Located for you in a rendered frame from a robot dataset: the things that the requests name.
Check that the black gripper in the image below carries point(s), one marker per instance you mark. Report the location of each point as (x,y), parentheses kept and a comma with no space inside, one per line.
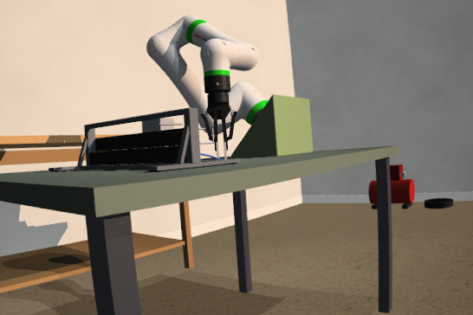
(219,108)

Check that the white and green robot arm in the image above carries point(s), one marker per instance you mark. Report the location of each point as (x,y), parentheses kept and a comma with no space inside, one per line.
(219,53)

